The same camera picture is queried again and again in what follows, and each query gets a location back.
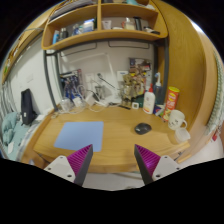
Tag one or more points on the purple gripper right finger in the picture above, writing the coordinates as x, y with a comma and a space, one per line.
152, 166

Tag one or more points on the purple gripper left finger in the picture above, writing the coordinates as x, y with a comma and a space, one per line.
74, 167

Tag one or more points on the blue mouse pad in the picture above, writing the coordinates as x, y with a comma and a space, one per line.
76, 135

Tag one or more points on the black computer mouse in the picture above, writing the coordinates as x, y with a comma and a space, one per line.
142, 128

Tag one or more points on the clear plastic cup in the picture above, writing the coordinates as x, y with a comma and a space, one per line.
182, 135

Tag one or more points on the white mug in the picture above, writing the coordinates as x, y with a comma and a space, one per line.
176, 120

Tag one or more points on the small white clock cube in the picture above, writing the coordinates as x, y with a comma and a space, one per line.
135, 105

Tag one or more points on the white lotion bottle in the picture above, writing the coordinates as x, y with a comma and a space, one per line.
149, 101

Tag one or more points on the teal bedding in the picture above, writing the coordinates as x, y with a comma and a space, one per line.
15, 135

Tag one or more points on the wooden robot figure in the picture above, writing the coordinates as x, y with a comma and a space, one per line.
128, 91

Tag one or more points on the red chips can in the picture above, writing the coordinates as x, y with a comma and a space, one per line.
171, 102

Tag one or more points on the dark spray bottle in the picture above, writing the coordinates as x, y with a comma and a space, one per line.
158, 88

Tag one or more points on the wooden side cabinet panel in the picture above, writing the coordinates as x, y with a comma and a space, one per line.
192, 69

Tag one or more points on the wooden wall shelf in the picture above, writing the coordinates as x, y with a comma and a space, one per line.
109, 18

